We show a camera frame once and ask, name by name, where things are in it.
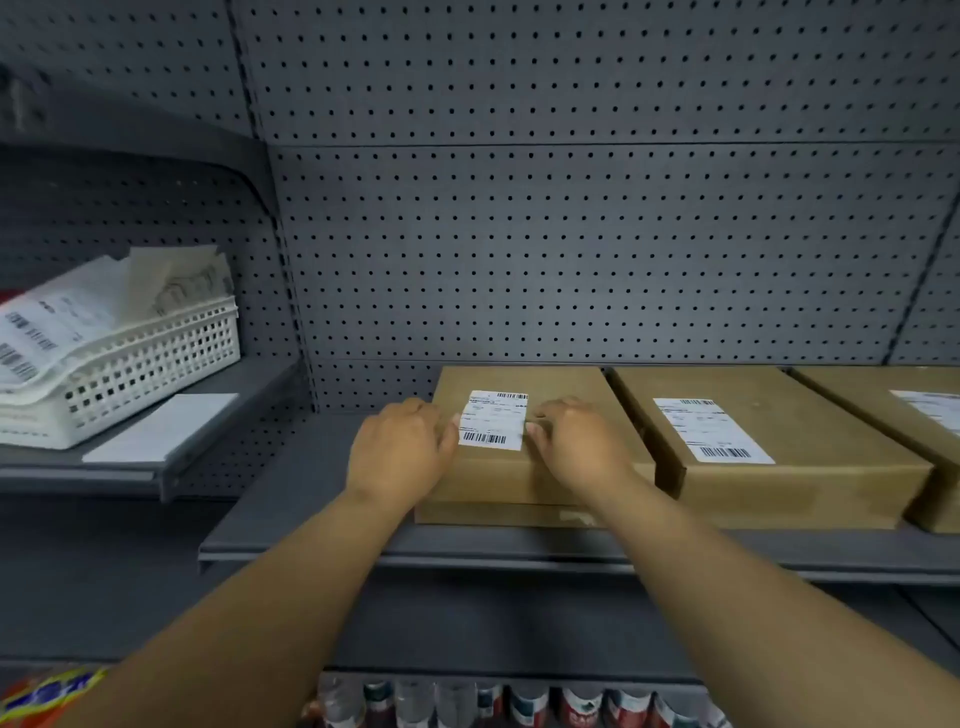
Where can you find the person's right hand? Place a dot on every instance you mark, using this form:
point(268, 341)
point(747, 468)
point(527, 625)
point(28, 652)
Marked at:
point(581, 446)

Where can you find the person's left hand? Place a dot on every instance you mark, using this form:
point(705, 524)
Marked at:
point(397, 450)

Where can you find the brown cardboard box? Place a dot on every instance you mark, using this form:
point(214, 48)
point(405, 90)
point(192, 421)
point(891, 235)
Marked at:
point(862, 390)
point(787, 480)
point(480, 487)

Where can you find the white barcode label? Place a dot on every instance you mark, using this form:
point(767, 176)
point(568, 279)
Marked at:
point(491, 420)
point(705, 431)
point(930, 409)

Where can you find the person's left forearm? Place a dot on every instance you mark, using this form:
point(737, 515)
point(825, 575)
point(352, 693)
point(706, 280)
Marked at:
point(262, 622)

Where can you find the person's right forearm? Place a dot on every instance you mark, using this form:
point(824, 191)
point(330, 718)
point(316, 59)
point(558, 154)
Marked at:
point(750, 622)

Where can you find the grey pegboard back panel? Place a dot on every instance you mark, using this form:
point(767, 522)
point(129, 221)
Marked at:
point(525, 225)

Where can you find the blank white paper pad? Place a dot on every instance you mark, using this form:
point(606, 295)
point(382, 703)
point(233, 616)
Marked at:
point(165, 427)

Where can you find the white plastic lattice basket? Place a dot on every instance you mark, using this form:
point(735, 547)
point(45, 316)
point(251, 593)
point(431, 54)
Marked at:
point(150, 375)

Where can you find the row of clear bottles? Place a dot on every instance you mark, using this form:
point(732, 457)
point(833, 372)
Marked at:
point(416, 709)

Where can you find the row of bottles below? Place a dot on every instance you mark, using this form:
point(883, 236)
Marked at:
point(577, 709)

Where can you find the white printed paper sheets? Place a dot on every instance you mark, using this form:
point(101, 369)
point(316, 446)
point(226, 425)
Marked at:
point(60, 322)

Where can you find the red packet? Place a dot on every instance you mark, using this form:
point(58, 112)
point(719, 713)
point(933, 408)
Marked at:
point(7, 296)

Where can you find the orange snack packet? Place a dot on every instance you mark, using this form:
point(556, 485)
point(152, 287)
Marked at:
point(45, 697)

